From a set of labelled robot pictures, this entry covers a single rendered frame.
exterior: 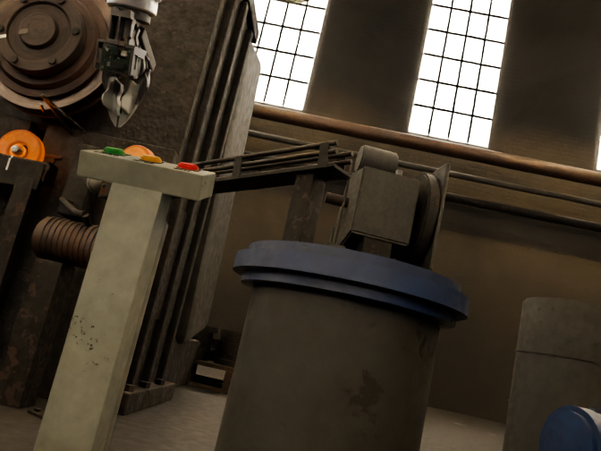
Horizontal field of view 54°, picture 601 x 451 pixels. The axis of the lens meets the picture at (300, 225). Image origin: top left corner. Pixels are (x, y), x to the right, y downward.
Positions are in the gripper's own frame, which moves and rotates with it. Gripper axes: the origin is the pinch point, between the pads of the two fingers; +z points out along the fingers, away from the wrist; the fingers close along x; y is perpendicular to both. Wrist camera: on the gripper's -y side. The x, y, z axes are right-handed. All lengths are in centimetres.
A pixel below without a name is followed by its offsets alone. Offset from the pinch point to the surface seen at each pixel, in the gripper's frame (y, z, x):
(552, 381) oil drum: -189, 94, 171
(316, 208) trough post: -15.3, 10.8, 40.3
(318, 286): 48, 12, 44
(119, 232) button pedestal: 8.7, 19.8, 6.4
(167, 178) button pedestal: 5.6, 8.6, 12.8
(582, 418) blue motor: -83, 70, 140
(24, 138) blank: -74, 14, -60
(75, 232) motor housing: -47, 35, -26
